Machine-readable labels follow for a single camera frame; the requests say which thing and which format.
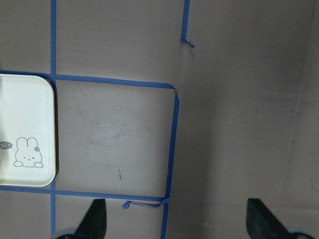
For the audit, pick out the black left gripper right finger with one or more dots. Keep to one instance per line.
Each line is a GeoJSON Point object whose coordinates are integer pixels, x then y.
{"type": "Point", "coordinates": [261, 223]}

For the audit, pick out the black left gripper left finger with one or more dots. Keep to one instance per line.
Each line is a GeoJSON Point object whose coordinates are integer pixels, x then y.
{"type": "Point", "coordinates": [94, 223]}

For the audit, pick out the cream plastic tray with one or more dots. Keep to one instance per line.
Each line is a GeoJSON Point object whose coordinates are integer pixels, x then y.
{"type": "Point", "coordinates": [27, 131]}

